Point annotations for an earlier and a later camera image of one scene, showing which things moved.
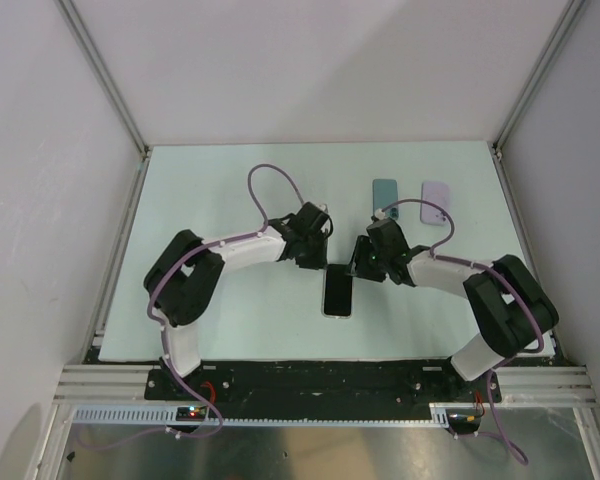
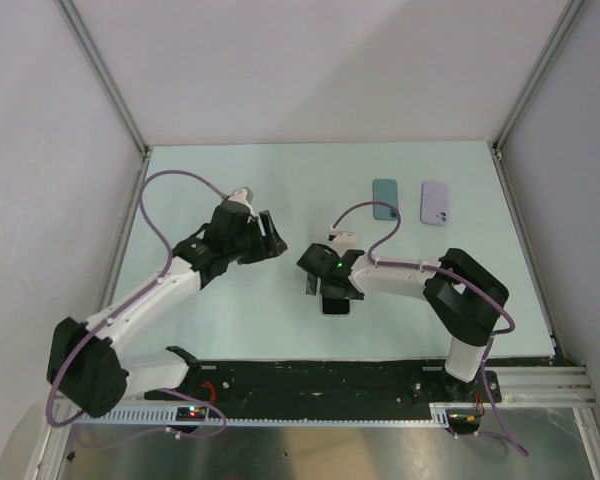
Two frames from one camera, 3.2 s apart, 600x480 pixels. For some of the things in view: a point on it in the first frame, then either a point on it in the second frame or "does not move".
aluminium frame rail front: x=126 y=382 does not move
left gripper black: x=319 y=260 → x=271 y=244
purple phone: x=437 y=193 does not move
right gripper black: x=359 y=266 → x=330 y=295
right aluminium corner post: x=559 y=33 does not move
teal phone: x=384 y=194 does not move
